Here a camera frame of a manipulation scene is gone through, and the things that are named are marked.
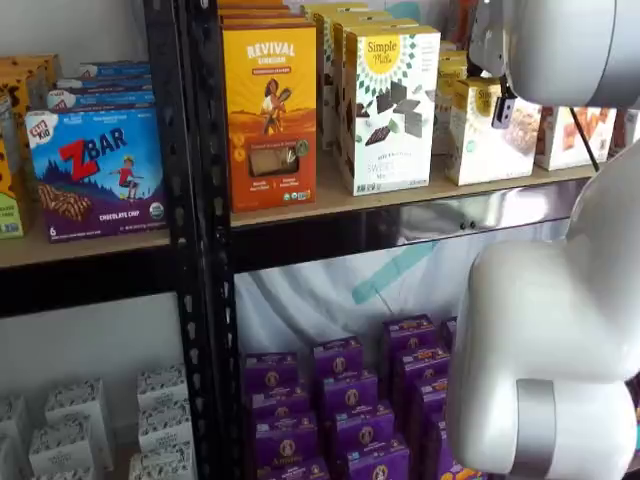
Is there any wooden shelf board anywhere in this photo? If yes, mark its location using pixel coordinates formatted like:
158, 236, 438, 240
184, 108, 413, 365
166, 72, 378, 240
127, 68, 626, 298
0, 227, 172, 269
230, 149, 601, 227

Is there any tall Simple Mills cookie box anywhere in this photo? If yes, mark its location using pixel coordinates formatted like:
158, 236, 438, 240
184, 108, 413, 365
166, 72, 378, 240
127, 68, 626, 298
299, 2, 371, 16
342, 24, 442, 197
331, 18, 421, 161
312, 9, 396, 154

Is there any purple Annie's box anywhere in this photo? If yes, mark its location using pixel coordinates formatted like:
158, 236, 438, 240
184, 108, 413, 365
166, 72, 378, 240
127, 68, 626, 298
248, 388, 312, 427
312, 335, 367, 382
412, 373, 450, 429
344, 438, 412, 480
423, 413, 481, 480
253, 412, 320, 470
319, 371, 380, 420
381, 313, 442, 362
331, 401, 397, 455
441, 316, 459, 352
392, 344, 453, 397
256, 456, 330, 480
241, 351, 302, 397

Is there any yellow brown cookie box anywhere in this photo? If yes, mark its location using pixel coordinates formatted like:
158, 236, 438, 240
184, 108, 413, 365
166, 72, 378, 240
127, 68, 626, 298
0, 54, 64, 146

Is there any white patterned small box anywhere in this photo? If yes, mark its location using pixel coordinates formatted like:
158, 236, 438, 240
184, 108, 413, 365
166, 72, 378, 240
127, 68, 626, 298
136, 363, 189, 412
28, 423, 97, 479
44, 378, 115, 469
128, 441, 197, 480
138, 398, 194, 452
0, 398, 32, 480

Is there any orange Revival cracker box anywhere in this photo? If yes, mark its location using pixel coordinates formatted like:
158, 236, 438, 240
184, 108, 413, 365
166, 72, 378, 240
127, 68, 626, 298
217, 0, 287, 9
222, 22, 319, 214
218, 5, 294, 19
221, 14, 307, 27

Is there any yellow green snack box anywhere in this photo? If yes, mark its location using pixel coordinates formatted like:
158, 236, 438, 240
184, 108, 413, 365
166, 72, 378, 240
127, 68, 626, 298
0, 139, 27, 240

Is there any orange white crackers box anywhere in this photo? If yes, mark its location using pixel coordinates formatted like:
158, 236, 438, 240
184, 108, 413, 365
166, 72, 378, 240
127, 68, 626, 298
612, 107, 640, 162
533, 104, 619, 172

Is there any black metal shelving unit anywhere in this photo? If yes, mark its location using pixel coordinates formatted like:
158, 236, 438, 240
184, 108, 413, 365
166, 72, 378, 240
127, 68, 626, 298
182, 0, 601, 480
0, 0, 201, 480

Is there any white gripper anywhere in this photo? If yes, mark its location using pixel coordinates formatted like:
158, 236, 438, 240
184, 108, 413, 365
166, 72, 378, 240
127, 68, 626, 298
468, 0, 517, 128

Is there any blue purple ZBar box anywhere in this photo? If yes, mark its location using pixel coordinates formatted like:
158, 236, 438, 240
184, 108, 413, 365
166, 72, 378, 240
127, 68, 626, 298
47, 89, 156, 114
56, 75, 154, 94
24, 106, 167, 244
79, 60, 151, 79

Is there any teal tape strip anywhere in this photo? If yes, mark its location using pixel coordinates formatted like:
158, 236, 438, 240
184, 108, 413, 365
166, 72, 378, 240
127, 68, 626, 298
351, 241, 442, 306

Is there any black cable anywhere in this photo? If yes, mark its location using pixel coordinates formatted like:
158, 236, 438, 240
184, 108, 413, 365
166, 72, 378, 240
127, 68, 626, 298
568, 106, 601, 173

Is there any white plastic sheet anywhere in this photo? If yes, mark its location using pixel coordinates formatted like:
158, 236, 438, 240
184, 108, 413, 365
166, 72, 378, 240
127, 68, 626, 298
233, 219, 571, 361

